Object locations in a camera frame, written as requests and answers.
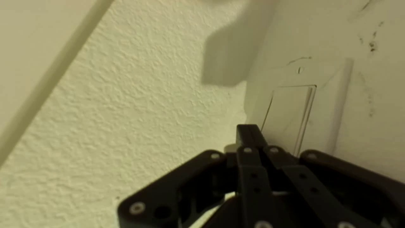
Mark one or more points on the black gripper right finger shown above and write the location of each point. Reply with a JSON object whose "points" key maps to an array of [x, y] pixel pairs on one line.
{"points": [[321, 190]]}

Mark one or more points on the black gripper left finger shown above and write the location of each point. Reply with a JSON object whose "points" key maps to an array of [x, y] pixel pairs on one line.
{"points": [[254, 177]]}

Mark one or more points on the white rocker light switch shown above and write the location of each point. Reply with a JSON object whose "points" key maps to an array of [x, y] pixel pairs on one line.
{"points": [[296, 105]]}

